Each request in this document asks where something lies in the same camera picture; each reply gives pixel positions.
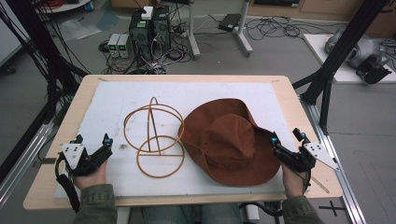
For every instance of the grey robot shell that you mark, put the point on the grey robot shell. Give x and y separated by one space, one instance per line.
361 49

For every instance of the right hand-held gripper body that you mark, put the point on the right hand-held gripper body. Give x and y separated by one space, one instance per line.
311 154

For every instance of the black computer tower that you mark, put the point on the black computer tower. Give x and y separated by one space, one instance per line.
140 35
161 28

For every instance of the wooden table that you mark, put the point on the wooden table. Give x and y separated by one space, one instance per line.
306 124

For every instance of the grey power supply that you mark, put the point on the grey power supply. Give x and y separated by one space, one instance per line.
125 46
114 45

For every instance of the black frame post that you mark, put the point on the black frame post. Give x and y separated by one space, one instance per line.
339 53

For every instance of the white foam mat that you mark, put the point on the white foam mat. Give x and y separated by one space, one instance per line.
186 102

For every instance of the thin wooden stick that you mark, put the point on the thin wooden stick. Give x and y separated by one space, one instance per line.
320 184

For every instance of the white platform board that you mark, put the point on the white platform board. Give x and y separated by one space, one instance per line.
317 53

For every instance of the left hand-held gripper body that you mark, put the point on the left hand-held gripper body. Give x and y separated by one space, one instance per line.
81 161

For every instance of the person's right hand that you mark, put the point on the person's right hand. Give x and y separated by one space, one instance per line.
292 182

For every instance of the aluminium rail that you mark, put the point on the aluminium rail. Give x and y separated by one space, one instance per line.
21 161
342 174

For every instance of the person's legs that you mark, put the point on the person's legs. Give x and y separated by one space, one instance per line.
193 214

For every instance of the brown wide-brim hat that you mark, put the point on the brown wide-brim hat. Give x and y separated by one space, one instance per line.
229 143

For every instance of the person's left hand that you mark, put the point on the person's left hand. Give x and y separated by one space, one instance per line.
90 179

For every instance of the clear plastic sheet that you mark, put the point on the clear plastic sheet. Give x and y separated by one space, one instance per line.
79 29

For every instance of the black device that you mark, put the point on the black device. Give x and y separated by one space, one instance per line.
373 71

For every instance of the grey desk leg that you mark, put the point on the grey desk leg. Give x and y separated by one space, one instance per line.
193 34
244 34

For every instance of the small white box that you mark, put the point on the small white box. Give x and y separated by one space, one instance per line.
147 13

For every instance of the flat black box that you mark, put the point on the flat black box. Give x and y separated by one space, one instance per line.
229 22

